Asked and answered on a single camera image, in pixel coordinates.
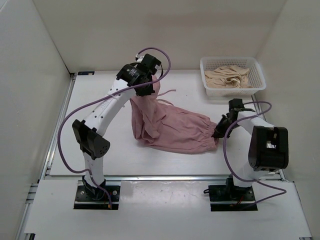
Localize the aluminium frame rail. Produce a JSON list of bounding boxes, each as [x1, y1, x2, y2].
[[14, 72, 76, 240]]

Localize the pink trousers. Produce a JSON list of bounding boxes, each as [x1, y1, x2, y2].
[[129, 76, 218, 154]]

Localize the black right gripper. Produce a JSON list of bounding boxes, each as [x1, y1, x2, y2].
[[211, 114, 240, 139]]

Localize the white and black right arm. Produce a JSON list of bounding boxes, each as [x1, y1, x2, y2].
[[212, 108, 289, 200]]

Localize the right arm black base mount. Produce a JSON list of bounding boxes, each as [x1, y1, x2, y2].
[[203, 185, 258, 212]]

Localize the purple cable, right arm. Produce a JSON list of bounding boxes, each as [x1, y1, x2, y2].
[[223, 101, 287, 208]]

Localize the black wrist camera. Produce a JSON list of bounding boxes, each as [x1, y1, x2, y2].
[[228, 98, 255, 113], [135, 53, 162, 75]]

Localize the white perforated plastic basket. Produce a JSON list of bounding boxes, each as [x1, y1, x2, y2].
[[200, 56, 267, 98]]

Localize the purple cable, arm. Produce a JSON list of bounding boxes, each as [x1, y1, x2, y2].
[[223, 101, 287, 208], [57, 46, 172, 201]]

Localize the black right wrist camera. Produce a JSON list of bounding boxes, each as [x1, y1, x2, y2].
[[228, 98, 255, 113]]

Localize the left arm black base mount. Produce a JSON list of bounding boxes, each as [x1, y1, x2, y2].
[[73, 184, 121, 211]]

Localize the beige trousers in basket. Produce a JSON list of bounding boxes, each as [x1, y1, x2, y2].
[[204, 65, 253, 89]]

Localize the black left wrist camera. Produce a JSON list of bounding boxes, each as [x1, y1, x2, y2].
[[135, 53, 162, 75]]

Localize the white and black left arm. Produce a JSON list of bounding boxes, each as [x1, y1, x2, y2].
[[72, 62, 162, 201]]

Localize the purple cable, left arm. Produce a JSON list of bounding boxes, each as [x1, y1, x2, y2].
[[57, 46, 172, 201]]

